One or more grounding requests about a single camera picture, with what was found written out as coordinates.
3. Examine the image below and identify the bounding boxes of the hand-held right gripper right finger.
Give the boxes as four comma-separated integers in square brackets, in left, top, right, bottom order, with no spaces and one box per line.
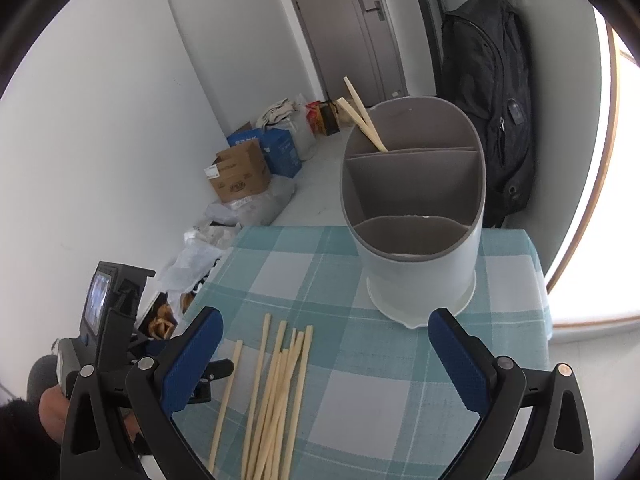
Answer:
[427,307,596,480]

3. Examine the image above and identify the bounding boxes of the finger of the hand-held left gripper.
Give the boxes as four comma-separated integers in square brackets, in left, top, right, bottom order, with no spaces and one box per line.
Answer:
[185,359,234,405]

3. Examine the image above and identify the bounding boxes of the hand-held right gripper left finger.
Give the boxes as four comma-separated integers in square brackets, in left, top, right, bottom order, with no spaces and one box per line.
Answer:
[59,306,224,480]

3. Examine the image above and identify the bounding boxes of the bundle of wooden chopsticks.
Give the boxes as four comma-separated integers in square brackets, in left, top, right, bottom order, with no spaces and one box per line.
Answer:
[209,312,315,480]

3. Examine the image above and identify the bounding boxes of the grey white utensil holder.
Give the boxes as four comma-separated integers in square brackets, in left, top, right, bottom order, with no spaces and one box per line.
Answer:
[341,96,488,330]

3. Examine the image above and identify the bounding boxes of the wooden chopstick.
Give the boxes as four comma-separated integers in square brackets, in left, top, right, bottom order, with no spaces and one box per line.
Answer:
[343,76,389,153]
[337,98,383,152]

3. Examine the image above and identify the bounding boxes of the person's left forearm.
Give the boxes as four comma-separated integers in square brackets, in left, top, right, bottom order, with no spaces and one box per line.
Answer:
[0,399,62,480]

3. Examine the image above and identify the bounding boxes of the person's left hand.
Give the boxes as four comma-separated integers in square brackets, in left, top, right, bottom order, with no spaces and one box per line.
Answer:
[39,389,66,445]

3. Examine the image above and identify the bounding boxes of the brown paper bag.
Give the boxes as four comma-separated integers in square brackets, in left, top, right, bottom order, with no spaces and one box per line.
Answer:
[141,291,180,342]

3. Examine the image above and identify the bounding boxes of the crumpled white plastic bag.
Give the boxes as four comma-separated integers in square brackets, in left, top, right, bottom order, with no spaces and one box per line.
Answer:
[159,224,237,308]

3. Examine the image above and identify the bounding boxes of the teal plaid tablecloth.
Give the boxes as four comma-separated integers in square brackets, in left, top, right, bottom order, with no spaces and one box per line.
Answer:
[170,225,553,480]

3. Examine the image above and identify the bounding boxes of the clear plastic bags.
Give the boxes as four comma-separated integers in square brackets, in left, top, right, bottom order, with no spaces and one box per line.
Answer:
[206,177,297,227]

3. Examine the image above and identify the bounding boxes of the brown cardboard box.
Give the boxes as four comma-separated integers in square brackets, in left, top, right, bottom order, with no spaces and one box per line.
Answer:
[206,140,272,202]

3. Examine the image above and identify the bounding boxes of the bright window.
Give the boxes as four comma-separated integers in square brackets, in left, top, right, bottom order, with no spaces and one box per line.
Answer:
[544,7,640,332]

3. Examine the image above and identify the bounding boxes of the blue cardboard box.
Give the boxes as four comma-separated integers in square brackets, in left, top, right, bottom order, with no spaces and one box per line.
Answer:
[260,127,304,177]
[227,129,263,148]

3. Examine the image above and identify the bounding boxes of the beige tote bag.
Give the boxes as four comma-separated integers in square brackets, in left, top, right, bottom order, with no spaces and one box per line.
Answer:
[256,99,301,129]

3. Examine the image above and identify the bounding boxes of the red bag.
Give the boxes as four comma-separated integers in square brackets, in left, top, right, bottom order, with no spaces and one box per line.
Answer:
[305,101,326,134]

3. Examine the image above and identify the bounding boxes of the dark brown box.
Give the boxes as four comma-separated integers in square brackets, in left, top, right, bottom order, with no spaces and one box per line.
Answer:
[317,102,342,137]

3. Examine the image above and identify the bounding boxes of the black backpack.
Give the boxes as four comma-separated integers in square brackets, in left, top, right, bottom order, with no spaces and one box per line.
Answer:
[439,0,534,228]

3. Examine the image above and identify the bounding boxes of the grey door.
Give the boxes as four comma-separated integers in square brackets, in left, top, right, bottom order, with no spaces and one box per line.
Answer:
[277,0,408,104]

